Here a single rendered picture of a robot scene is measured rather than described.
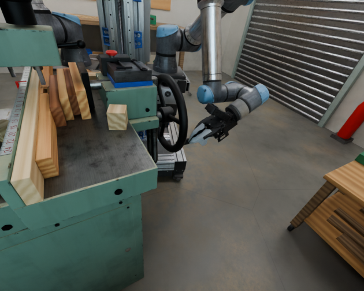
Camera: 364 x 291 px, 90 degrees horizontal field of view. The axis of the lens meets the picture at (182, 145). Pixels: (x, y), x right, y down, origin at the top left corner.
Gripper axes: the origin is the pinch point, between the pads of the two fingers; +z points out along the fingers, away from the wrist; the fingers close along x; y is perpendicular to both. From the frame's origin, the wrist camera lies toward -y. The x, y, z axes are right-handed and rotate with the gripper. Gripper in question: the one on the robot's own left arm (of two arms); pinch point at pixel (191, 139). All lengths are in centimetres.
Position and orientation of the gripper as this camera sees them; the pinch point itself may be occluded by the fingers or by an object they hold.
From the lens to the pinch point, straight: 68.3
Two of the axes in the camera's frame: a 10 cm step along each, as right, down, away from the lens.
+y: 3.3, 5.7, 7.5
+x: -4.9, -5.7, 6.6
